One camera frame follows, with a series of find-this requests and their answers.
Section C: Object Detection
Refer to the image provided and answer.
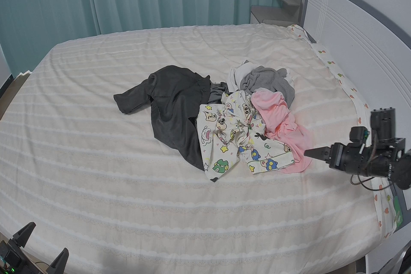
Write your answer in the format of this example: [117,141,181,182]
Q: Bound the black cable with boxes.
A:
[351,174,392,192]

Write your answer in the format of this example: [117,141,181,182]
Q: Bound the grey bedside table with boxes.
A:
[250,0,304,26]

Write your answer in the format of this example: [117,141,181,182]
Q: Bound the black shirt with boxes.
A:
[113,65,232,171]

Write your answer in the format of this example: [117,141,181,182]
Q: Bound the pink garment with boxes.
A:
[250,89,314,174]

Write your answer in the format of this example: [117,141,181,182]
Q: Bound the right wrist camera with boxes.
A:
[349,126,370,149]

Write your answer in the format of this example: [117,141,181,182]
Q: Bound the white garment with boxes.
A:
[227,61,295,95]

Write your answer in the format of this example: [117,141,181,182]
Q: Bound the grey garment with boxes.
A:
[239,66,296,108]

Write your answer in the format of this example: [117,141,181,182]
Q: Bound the white printed pyjama top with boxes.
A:
[197,90,295,183]

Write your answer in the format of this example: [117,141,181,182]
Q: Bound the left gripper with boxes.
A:
[0,222,69,274]

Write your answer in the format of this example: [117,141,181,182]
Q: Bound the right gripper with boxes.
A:
[328,143,390,177]

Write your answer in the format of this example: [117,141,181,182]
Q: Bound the bed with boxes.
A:
[0,0,411,274]

